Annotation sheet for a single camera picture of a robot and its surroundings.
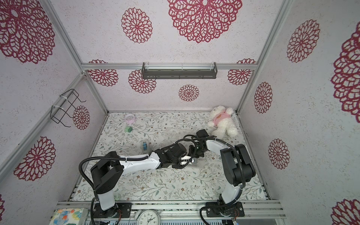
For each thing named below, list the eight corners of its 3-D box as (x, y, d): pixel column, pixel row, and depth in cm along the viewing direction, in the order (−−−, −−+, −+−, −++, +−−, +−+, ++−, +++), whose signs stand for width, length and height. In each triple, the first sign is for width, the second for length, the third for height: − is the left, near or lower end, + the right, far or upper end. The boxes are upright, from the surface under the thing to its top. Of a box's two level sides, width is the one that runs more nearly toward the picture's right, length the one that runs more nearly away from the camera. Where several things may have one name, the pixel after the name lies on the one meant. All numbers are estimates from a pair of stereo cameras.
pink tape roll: (124, 123, 115) (123, 121, 113) (126, 115, 121) (126, 113, 119) (133, 123, 115) (132, 121, 113) (136, 115, 121) (135, 113, 119)
